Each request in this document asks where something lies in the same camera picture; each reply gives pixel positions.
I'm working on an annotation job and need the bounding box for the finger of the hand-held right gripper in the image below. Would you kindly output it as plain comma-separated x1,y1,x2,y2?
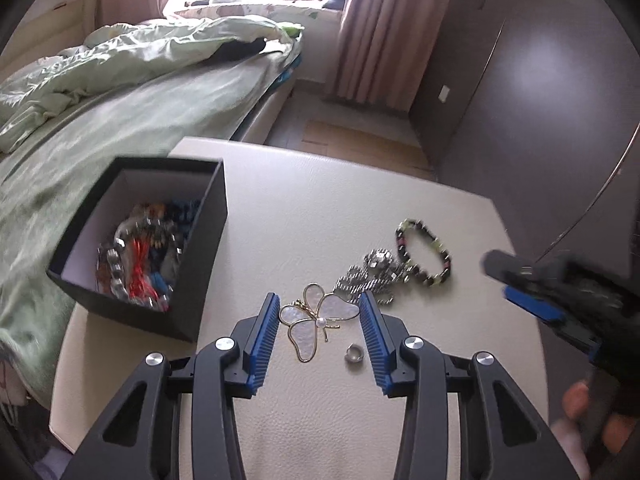
503,284,602,362
480,249,566,291

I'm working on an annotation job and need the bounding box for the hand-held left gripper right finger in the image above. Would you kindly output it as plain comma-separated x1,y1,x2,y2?
358,290,581,480

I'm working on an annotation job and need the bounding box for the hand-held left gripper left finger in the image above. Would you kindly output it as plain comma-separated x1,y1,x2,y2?
75,292,282,480

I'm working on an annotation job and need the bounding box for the black beaded bracelet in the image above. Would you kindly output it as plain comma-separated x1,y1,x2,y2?
394,217,454,292

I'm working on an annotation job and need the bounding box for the white butterfly brooch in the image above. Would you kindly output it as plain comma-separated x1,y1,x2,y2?
278,281,362,364

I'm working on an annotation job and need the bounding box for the silver chain bracelet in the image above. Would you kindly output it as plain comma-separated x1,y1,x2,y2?
333,246,414,307

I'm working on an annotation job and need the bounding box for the black jewelry box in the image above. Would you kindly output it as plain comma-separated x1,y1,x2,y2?
46,156,229,345

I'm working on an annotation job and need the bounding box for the pile of mixed jewelry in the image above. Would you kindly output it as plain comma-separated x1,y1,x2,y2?
94,199,202,312

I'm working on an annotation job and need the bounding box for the person's right hand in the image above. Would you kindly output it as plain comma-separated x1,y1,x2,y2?
550,379,623,463

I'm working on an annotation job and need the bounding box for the grey brown wardrobe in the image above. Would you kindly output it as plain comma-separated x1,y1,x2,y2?
409,0,640,288

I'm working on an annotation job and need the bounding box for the green bed sheet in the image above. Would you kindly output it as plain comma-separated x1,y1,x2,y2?
0,54,297,411

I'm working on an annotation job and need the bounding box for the black cloth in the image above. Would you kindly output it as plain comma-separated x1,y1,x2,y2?
214,38,268,62

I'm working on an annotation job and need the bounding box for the light green quilt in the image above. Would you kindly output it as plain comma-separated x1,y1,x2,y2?
0,16,304,155

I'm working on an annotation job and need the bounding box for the patterned window seat cushion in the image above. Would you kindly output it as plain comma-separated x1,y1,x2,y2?
171,0,347,25

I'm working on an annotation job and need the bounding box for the beige headboard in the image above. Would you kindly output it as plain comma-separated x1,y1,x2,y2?
0,0,103,83

